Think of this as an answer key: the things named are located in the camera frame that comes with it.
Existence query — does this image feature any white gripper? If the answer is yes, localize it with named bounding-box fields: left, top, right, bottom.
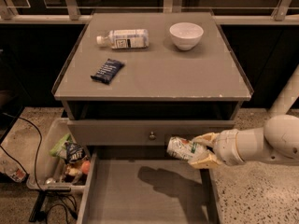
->
left=188, top=129, right=245, bottom=169

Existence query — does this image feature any silver green 7up can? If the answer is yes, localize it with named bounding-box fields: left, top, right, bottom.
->
left=166, top=136, right=207, bottom=161

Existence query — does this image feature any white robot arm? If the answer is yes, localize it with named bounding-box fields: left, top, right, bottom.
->
left=188, top=66, right=299, bottom=169

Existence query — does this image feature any grey top drawer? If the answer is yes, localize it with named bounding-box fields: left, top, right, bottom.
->
left=68, top=119, right=235, bottom=146

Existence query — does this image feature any round metal drawer knob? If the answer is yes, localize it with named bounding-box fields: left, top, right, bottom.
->
left=149, top=132, right=156, bottom=141

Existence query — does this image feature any grey open middle drawer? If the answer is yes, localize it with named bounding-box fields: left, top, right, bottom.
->
left=77, top=150, right=221, bottom=224

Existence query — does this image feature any grey drawer cabinet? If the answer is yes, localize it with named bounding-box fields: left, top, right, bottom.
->
left=50, top=11, right=254, bottom=224

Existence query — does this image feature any white ceramic bowl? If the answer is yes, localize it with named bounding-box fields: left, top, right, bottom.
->
left=169, top=22, right=204, bottom=50

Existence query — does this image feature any red apple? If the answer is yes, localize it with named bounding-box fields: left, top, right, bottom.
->
left=81, top=161, right=91, bottom=175

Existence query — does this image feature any dark blue snack packet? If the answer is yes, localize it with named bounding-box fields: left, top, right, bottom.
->
left=91, top=59, right=125, bottom=84

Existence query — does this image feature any dark blue chip bag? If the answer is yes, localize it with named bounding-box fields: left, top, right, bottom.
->
left=65, top=142, right=86, bottom=163

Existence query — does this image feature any clear plastic water bottle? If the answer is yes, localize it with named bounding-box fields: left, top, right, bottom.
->
left=96, top=29, right=150, bottom=49

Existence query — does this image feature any clear plastic storage bin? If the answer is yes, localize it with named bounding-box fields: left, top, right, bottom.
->
left=26, top=118, right=87, bottom=193

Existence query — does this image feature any green snack bag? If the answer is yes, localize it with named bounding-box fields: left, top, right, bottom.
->
left=50, top=133, right=72, bottom=159

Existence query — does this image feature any plastic bottle on floor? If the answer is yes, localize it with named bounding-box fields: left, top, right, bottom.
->
left=0, top=160, right=26, bottom=183

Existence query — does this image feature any metal window railing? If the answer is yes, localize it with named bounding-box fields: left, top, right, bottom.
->
left=0, top=0, right=299, bottom=25

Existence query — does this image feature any black power cable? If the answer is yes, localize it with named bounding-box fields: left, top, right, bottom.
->
left=0, top=111, right=78, bottom=224

